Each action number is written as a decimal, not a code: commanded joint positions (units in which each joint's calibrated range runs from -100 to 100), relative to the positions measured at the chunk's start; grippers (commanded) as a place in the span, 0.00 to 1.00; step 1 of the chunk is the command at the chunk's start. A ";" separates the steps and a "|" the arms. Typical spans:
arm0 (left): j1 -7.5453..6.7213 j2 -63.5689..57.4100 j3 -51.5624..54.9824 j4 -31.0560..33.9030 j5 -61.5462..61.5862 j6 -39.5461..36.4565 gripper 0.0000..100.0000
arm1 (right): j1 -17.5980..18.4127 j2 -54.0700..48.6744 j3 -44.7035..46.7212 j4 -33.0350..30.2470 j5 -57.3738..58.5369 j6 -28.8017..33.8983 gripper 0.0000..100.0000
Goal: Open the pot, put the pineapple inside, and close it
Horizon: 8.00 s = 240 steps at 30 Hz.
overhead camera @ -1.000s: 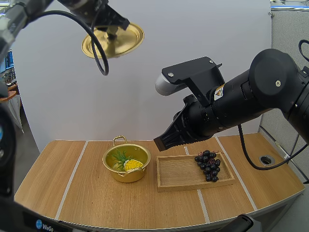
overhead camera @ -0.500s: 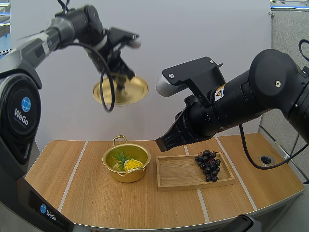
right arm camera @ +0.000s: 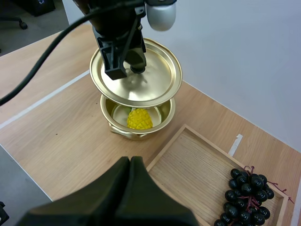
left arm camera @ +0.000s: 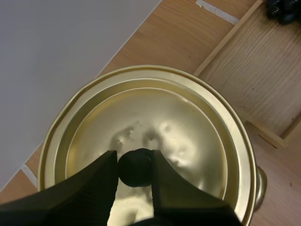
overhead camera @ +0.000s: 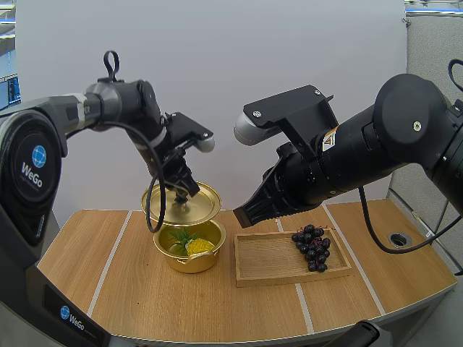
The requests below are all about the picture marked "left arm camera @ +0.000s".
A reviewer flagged bunch of dark toy grapes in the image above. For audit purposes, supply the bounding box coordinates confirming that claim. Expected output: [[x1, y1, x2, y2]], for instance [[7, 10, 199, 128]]
[[265, 0, 301, 25]]

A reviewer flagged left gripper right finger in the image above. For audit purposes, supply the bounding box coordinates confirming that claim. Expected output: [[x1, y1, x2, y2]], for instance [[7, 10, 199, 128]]
[[133, 149, 243, 226]]

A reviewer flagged gold pot with two handles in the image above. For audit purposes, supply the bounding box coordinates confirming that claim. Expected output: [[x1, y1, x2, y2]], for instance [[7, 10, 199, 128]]
[[37, 64, 268, 226]]

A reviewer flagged shallow wooden tray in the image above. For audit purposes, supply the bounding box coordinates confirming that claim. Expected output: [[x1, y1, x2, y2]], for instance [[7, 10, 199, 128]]
[[192, 0, 301, 149]]

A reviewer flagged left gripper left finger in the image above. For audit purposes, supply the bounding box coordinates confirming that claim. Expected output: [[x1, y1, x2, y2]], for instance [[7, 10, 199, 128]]
[[0, 150, 118, 226]]

